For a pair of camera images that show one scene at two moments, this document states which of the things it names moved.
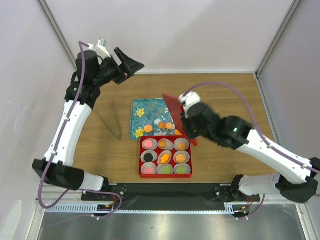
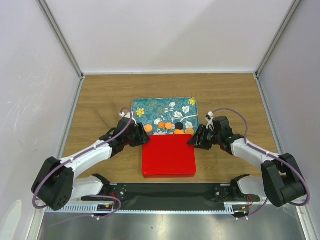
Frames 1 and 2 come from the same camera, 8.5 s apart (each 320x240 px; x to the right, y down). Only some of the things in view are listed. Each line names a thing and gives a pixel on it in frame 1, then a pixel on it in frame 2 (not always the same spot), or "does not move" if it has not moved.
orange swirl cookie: [162, 125] does not move
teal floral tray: [151, 117] does not move
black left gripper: [130, 67] to [142, 137]
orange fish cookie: [177, 133] does not move
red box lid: [175, 108] to [168, 156]
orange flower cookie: [169, 126] does not move
